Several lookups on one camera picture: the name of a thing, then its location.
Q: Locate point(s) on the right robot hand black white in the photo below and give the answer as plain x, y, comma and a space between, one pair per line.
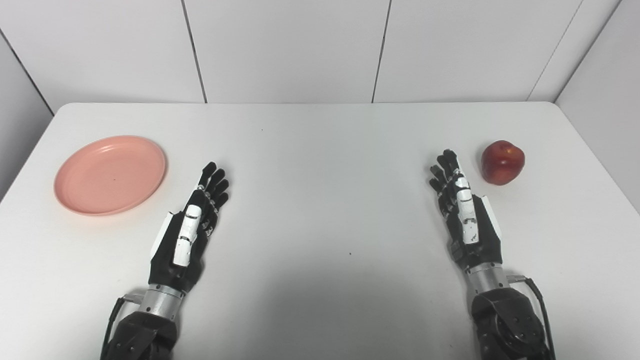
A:
467, 225

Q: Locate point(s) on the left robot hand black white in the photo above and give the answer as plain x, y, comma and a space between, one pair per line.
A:
186, 235

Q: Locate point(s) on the red apple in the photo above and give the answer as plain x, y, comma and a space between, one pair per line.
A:
502, 162

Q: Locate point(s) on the pink plate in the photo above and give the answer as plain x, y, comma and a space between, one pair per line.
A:
110, 175

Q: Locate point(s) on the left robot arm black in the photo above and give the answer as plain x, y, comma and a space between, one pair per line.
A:
147, 322

